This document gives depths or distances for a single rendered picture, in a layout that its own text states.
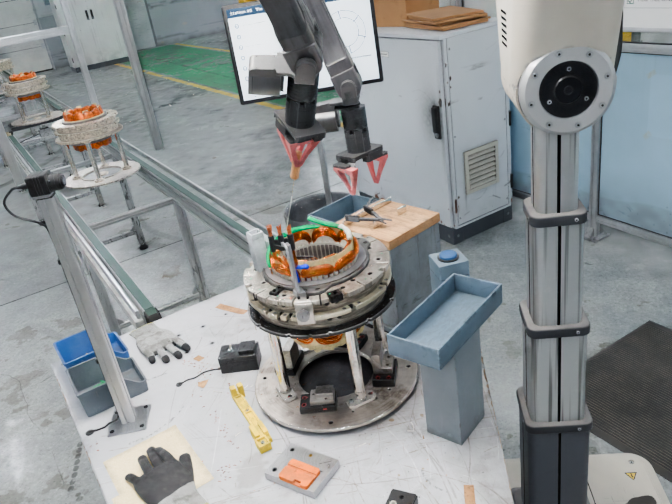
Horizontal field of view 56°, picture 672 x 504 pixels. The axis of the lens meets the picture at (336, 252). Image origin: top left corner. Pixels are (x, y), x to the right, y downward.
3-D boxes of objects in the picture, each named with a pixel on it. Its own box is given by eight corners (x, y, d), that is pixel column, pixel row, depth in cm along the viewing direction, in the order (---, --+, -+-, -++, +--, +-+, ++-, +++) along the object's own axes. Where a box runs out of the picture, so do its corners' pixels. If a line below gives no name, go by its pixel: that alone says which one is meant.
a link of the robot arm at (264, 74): (317, 64, 105) (317, 27, 110) (247, 58, 104) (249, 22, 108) (311, 113, 116) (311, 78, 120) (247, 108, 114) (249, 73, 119)
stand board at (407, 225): (332, 233, 164) (331, 224, 163) (382, 206, 175) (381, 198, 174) (389, 251, 150) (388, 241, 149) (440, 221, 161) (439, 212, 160)
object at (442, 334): (449, 473, 121) (438, 350, 109) (402, 452, 128) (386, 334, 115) (506, 397, 138) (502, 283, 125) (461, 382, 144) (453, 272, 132)
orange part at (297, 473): (278, 479, 124) (277, 475, 124) (292, 461, 128) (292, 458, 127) (307, 490, 121) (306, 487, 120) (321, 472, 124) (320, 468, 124)
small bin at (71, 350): (118, 340, 183) (110, 318, 180) (133, 361, 172) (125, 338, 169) (61, 365, 176) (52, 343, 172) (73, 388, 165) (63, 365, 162)
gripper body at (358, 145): (335, 162, 152) (330, 132, 148) (365, 149, 157) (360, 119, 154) (354, 165, 147) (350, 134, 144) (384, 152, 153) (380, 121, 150)
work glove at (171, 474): (118, 465, 136) (115, 458, 135) (177, 436, 142) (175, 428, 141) (153, 540, 117) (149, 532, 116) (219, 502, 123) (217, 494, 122)
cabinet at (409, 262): (347, 318, 176) (333, 233, 164) (393, 289, 186) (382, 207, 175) (400, 341, 162) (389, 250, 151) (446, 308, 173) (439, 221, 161)
